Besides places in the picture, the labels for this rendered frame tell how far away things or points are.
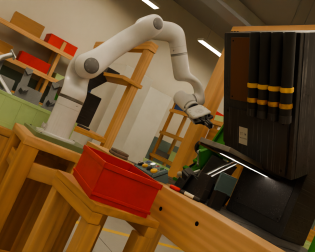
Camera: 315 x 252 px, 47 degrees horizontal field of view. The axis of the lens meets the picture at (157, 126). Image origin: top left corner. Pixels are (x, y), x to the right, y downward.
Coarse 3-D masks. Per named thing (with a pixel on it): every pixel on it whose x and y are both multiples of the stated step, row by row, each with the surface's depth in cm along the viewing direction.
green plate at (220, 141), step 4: (220, 128) 160; (220, 132) 160; (216, 136) 160; (220, 136) 159; (212, 140) 160; (216, 140) 160; (220, 140) 159; (224, 144) 156; (212, 152) 163; (216, 156) 165; (220, 156) 156; (228, 160) 159
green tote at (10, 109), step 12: (0, 96) 189; (12, 96) 190; (0, 108) 189; (12, 108) 191; (24, 108) 194; (36, 108) 195; (0, 120) 190; (12, 120) 192; (24, 120) 194; (36, 120) 196
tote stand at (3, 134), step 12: (0, 132) 186; (0, 144) 186; (48, 156) 197; (24, 180) 194; (24, 192) 195; (36, 192) 197; (24, 204) 196; (12, 216) 194; (24, 216) 196; (12, 228) 195; (0, 240) 193; (12, 240) 196
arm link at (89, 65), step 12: (144, 24) 175; (156, 24) 175; (120, 36) 176; (132, 36) 177; (144, 36) 178; (96, 48) 169; (108, 48) 172; (120, 48) 176; (84, 60) 163; (96, 60) 166; (108, 60) 172; (84, 72) 165; (96, 72) 167
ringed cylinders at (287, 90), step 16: (256, 32) 127; (272, 32) 120; (288, 32) 115; (256, 48) 128; (272, 48) 121; (288, 48) 116; (256, 64) 129; (272, 64) 122; (288, 64) 117; (256, 80) 131; (272, 80) 123; (288, 80) 119; (256, 96) 132; (272, 96) 125; (288, 96) 120; (256, 112) 134; (272, 112) 126; (288, 112) 122
